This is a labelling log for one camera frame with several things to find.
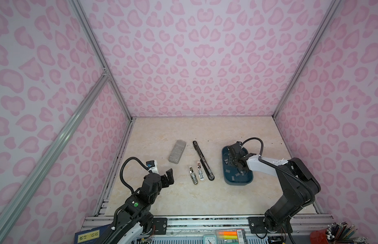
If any blue book yellow label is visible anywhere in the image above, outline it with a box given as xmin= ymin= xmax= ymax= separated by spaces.
xmin=74 ymin=225 xmax=109 ymax=244

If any olive white stapler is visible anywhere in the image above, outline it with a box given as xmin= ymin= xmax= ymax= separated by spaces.
xmin=189 ymin=167 xmax=198 ymax=185

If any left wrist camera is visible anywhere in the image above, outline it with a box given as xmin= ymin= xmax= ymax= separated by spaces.
xmin=146 ymin=160 xmax=159 ymax=174

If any red pen holder with pens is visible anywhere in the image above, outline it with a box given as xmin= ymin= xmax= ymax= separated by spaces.
xmin=310 ymin=222 xmax=368 ymax=244

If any grey stone block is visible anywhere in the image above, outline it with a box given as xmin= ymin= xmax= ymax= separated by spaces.
xmin=168 ymin=140 xmax=187 ymax=164

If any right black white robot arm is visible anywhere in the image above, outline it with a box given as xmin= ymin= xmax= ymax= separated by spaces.
xmin=222 ymin=141 xmax=321 ymax=238

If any pink white stapler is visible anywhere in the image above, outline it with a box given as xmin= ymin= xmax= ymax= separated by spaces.
xmin=197 ymin=161 xmax=204 ymax=181

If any highlighter marker box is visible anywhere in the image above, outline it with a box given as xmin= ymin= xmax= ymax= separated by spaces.
xmin=216 ymin=229 xmax=248 ymax=244

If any teal plastic tray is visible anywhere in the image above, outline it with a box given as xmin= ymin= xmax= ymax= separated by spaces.
xmin=222 ymin=146 xmax=254 ymax=186

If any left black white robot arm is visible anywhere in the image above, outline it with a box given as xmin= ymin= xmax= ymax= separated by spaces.
xmin=95 ymin=169 xmax=174 ymax=244

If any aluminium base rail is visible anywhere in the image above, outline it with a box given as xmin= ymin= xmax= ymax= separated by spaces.
xmin=82 ymin=214 xmax=334 ymax=244

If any small teal clock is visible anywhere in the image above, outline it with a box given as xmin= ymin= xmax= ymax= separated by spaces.
xmin=203 ymin=235 xmax=217 ymax=244

